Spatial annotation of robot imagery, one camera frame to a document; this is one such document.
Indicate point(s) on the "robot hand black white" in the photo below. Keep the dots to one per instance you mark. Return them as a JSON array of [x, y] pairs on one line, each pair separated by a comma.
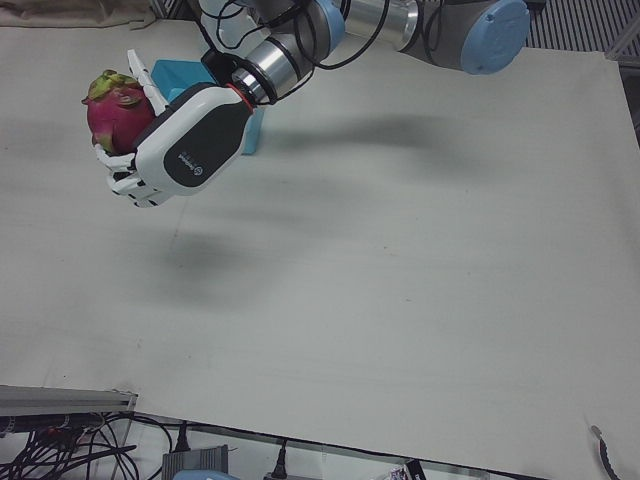
[[200, 145]]

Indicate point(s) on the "pink dragon fruit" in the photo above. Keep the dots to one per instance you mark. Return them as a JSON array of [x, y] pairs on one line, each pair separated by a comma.
[[117, 120]]

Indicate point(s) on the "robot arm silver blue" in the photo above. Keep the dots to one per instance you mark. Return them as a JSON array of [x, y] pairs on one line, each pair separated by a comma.
[[450, 35]]

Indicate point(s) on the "light blue plastic bin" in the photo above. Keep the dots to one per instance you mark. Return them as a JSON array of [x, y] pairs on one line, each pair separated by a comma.
[[175, 75]]

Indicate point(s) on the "beige cloth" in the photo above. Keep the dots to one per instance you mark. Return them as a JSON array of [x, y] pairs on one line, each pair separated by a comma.
[[75, 12]]

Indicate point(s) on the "black plug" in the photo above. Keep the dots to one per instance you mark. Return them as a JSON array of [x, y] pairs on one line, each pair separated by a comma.
[[280, 460], [181, 437]]

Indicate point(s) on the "grey power adapter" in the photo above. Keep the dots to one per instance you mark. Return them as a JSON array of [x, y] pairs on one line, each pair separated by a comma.
[[195, 456]]

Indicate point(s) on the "long black bar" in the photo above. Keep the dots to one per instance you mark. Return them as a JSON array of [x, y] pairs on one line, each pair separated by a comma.
[[45, 424]]

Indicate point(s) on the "light blue rounded object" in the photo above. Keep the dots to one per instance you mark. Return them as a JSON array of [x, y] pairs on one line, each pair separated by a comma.
[[197, 475]]

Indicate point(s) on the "printed small package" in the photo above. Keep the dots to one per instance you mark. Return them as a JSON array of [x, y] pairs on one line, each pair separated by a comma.
[[406, 471]]

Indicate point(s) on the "grey ribbed panel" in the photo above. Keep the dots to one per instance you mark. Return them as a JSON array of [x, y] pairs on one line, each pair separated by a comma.
[[580, 22]]

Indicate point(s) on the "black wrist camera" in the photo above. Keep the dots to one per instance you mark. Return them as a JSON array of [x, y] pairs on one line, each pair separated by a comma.
[[220, 64]]

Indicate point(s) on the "aluminium frame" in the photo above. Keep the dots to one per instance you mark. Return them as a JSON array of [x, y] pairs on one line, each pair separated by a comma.
[[172, 7]]

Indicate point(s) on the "aluminium rail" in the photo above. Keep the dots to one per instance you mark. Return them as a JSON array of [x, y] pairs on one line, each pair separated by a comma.
[[65, 397]]

